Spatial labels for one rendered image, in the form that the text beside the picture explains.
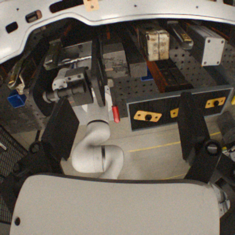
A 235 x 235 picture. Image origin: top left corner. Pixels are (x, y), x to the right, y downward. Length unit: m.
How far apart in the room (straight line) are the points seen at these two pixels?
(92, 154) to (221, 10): 0.74
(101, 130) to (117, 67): 0.35
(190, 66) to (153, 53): 0.61
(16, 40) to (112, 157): 0.56
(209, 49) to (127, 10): 0.26
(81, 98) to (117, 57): 0.15
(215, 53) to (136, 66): 0.25
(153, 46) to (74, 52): 0.27
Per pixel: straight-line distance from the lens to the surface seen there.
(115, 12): 0.46
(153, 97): 0.42
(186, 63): 1.00
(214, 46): 0.48
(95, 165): 0.63
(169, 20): 0.52
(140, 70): 0.43
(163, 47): 0.44
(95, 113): 0.76
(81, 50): 0.54
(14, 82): 0.50
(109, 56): 0.42
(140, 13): 0.47
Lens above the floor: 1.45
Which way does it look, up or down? 41 degrees down
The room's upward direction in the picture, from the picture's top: 173 degrees clockwise
